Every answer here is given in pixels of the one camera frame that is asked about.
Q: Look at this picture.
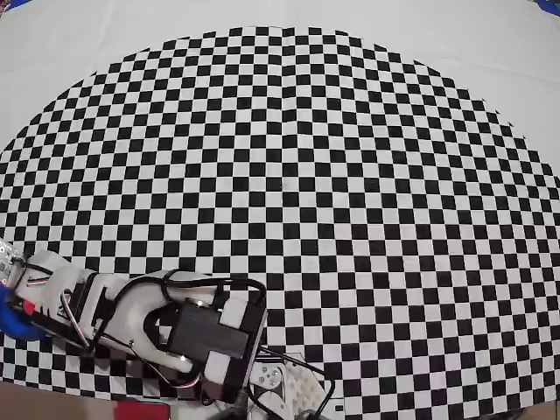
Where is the blue round box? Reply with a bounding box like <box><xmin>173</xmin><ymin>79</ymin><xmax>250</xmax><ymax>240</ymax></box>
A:
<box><xmin>0</xmin><ymin>286</ymin><xmax>48</xmax><ymax>343</ymax></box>

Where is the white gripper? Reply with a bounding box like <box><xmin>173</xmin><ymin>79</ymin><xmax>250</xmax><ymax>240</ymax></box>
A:
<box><xmin>12</xmin><ymin>250</ymin><xmax>95</xmax><ymax>347</ymax></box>

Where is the red flat object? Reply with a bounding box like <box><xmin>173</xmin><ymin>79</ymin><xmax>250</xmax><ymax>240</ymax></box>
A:
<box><xmin>115</xmin><ymin>401</ymin><xmax>172</xmax><ymax>420</ymax></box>

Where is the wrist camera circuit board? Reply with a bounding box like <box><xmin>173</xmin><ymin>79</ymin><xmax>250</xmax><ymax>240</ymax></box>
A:
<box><xmin>0</xmin><ymin>238</ymin><xmax>25</xmax><ymax>288</ymax></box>

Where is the black cable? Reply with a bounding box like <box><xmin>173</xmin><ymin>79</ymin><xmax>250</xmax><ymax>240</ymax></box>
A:
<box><xmin>157</xmin><ymin>273</ymin><xmax>336</xmax><ymax>420</ymax></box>

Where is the black white checkered mat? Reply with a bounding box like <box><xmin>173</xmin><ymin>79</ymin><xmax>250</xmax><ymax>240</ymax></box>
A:
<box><xmin>0</xmin><ymin>0</ymin><xmax>560</xmax><ymax>417</ymax></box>

